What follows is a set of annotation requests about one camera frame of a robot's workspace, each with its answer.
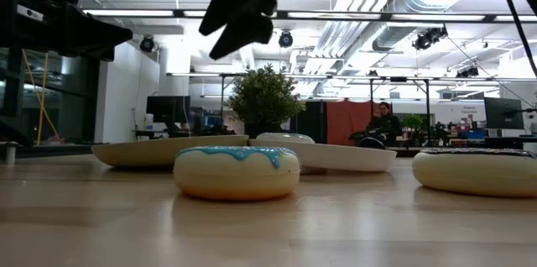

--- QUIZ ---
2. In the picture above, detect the large blue frosted donut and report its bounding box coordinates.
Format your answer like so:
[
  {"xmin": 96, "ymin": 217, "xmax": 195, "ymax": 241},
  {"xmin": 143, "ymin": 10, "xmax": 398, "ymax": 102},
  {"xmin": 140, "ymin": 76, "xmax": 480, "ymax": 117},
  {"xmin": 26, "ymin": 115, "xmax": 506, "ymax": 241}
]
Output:
[{"xmin": 173, "ymin": 145, "xmax": 302, "ymax": 202}]

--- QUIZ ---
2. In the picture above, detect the black partition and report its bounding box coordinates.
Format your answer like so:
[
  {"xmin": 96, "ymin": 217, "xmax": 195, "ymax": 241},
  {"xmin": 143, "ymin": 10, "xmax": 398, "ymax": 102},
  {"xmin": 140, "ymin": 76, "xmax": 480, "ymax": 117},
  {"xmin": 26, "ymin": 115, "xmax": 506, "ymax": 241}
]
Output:
[{"xmin": 289, "ymin": 99, "xmax": 328, "ymax": 144}]

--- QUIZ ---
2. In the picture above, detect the black background rig frame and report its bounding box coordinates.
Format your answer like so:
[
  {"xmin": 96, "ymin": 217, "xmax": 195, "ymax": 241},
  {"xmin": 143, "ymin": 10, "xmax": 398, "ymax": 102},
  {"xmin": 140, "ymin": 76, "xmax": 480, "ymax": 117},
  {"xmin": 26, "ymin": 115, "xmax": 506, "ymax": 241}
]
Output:
[{"xmin": 165, "ymin": 71, "xmax": 537, "ymax": 144}]

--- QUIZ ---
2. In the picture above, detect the black ceiling spotlight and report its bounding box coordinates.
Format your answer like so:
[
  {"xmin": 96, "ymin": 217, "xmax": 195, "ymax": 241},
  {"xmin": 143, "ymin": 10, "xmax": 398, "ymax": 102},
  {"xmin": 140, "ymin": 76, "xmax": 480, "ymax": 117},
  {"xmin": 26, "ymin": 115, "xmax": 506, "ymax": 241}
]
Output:
[
  {"xmin": 138, "ymin": 34, "xmax": 156, "ymax": 54},
  {"xmin": 278, "ymin": 30, "xmax": 295, "ymax": 49},
  {"xmin": 411, "ymin": 25, "xmax": 449, "ymax": 52},
  {"xmin": 455, "ymin": 65, "xmax": 480, "ymax": 79}
]

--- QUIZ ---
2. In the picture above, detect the blue storage box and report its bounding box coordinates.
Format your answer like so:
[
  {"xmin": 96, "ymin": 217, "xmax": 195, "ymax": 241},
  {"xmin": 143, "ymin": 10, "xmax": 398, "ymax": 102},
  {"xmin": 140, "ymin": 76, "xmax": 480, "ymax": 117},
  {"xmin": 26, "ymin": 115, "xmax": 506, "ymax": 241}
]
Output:
[{"xmin": 461, "ymin": 128, "xmax": 487, "ymax": 140}]

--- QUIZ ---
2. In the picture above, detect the green plant in black pot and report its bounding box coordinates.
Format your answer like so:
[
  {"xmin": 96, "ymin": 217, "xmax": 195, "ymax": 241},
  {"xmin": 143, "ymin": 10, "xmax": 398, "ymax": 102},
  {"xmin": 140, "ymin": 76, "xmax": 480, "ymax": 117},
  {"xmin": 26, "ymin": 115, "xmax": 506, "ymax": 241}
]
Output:
[{"xmin": 226, "ymin": 64, "xmax": 307, "ymax": 140}]

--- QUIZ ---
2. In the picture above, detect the black computer monitor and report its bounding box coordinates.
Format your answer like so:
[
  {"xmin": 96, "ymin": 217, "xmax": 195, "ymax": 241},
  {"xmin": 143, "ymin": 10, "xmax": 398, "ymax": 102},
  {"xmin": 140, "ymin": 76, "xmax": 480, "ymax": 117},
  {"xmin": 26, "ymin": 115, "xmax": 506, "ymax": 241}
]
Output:
[
  {"xmin": 145, "ymin": 95, "xmax": 192, "ymax": 134},
  {"xmin": 483, "ymin": 97, "xmax": 525, "ymax": 131}
]

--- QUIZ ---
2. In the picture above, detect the large white blue-drizzled donut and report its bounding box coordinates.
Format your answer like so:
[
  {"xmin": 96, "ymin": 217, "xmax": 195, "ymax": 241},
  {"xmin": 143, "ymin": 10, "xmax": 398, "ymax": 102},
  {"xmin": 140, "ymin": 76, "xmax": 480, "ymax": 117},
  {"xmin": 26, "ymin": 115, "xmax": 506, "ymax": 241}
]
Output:
[{"xmin": 255, "ymin": 132, "xmax": 315, "ymax": 144}]

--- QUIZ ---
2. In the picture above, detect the beige round plate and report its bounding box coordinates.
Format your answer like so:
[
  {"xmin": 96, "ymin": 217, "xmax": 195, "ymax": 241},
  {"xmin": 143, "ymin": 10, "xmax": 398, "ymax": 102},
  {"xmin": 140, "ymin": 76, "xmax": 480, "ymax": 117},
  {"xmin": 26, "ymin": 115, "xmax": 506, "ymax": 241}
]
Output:
[{"xmin": 91, "ymin": 133, "xmax": 250, "ymax": 170}]

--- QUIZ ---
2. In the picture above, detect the large chocolate frosted donut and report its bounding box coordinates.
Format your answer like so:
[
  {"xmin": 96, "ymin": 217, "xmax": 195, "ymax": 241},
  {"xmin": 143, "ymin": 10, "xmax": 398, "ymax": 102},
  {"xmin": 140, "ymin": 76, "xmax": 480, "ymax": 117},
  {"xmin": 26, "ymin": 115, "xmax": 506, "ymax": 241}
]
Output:
[{"xmin": 411, "ymin": 147, "xmax": 537, "ymax": 199}]

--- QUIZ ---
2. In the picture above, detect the black round bin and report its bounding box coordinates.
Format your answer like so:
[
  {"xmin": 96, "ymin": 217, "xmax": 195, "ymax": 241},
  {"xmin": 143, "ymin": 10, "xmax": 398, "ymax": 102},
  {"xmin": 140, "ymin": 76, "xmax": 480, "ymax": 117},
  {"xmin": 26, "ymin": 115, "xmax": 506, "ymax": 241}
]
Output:
[{"xmin": 358, "ymin": 135, "xmax": 385, "ymax": 150}]

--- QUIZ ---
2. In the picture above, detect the black hanging cable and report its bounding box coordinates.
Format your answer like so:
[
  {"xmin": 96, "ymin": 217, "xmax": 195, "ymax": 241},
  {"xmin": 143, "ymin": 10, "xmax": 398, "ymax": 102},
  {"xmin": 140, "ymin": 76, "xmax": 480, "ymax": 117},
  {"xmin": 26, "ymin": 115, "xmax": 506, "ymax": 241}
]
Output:
[{"xmin": 491, "ymin": 0, "xmax": 537, "ymax": 78}]

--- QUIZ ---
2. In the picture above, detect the small white table peg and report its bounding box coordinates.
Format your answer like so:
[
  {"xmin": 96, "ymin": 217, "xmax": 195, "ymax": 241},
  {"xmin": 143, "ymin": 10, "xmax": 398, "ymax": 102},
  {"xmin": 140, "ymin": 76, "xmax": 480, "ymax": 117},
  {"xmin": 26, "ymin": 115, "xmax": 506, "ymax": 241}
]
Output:
[{"xmin": 3, "ymin": 140, "xmax": 20, "ymax": 164}]

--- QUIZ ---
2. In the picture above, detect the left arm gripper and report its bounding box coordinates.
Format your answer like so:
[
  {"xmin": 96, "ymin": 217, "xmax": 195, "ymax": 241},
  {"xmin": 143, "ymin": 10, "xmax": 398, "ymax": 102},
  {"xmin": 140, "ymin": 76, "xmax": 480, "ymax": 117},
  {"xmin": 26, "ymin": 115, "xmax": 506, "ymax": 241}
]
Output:
[{"xmin": 0, "ymin": 0, "xmax": 133, "ymax": 61}]

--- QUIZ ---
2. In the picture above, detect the yellow cable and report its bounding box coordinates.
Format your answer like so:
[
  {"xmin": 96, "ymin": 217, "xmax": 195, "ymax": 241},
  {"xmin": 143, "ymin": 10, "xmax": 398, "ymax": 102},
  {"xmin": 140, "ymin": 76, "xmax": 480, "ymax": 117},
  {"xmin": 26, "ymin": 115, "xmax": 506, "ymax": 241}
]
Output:
[{"xmin": 22, "ymin": 50, "xmax": 62, "ymax": 142}]

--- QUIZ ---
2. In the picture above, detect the white round plate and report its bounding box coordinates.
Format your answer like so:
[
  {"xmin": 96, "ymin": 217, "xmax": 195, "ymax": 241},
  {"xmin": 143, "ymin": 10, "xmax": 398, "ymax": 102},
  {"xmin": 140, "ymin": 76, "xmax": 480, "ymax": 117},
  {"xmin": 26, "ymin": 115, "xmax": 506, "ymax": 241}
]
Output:
[{"xmin": 249, "ymin": 138, "xmax": 398, "ymax": 174}]

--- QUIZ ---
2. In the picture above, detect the small green office plant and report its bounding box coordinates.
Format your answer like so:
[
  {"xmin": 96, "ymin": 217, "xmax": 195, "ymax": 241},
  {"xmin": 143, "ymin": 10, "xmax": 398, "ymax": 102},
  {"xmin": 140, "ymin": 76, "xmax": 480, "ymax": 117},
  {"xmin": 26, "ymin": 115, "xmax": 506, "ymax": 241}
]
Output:
[{"xmin": 401, "ymin": 113, "xmax": 425, "ymax": 142}]

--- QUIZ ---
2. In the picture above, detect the person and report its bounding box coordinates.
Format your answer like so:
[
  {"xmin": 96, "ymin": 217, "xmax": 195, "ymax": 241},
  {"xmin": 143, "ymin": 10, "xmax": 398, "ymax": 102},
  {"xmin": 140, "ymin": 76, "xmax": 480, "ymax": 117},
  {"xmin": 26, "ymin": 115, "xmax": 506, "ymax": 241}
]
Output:
[{"xmin": 366, "ymin": 101, "xmax": 404, "ymax": 144}]

